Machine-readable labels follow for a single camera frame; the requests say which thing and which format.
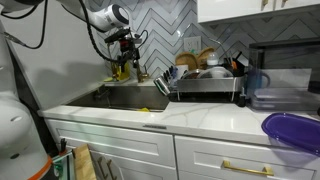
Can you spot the gold spring faucet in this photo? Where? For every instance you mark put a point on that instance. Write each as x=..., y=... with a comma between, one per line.
x=137, y=75

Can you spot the yellow rubber glove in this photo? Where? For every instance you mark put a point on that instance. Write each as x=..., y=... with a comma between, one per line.
x=125, y=76

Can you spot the white wall outlet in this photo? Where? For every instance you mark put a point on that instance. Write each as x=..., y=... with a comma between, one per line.
x=192, y=45

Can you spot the clear panel with green edge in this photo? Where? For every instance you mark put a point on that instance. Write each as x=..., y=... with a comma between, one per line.
x=65, y=166

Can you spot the clear storage box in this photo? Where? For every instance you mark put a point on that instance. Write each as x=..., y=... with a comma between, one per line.
x=286, y=100

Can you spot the white drawer front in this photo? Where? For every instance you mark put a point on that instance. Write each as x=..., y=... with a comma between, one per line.
x=206, y=156

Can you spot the steel dish rack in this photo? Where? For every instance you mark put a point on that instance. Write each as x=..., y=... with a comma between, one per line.
x=206, y=85

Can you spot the dark label plate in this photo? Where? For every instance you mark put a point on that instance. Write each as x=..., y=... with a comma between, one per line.
x=154, y=126

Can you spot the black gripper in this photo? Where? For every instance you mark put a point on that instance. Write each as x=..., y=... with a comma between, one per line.
x=126, y=43

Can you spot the blue translucent jug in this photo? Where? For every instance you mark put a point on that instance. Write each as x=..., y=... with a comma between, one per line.
x=256, y=83

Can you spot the stainless steel sink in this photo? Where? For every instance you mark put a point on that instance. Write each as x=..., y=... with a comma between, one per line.
x=126, y=96

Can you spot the clear baby bottle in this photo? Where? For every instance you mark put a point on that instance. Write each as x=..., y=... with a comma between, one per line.
x=212, y=59

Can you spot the white cabinet door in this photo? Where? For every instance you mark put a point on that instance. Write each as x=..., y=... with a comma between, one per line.
x=140, y=171

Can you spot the light wooden plank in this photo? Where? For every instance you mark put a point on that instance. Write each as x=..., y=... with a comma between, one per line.
x=83, y=163

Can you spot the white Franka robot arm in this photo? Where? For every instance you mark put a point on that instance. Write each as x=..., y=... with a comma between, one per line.
x=13, y=133

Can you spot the white sink front panel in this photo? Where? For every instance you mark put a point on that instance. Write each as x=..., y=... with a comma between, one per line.
x=113, y=143

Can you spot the small black bottle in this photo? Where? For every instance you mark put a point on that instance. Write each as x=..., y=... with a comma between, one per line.
x=242, y=100

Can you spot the white mug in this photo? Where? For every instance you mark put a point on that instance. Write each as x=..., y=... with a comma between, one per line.
x=181, y=71

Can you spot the purple lidded clear container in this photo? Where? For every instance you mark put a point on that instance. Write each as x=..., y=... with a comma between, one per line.
x=293, y=130

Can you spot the small black clamp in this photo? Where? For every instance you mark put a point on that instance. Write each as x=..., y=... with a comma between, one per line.
x=63, y=145

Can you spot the metal cutlery holder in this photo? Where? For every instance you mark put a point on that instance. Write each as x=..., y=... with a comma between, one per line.
x=161, y=85

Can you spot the white upper cabinet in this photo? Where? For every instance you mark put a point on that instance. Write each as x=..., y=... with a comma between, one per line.
x=240, y=8

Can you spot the round wooden board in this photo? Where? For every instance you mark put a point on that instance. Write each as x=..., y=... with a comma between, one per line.
x=184, y=59

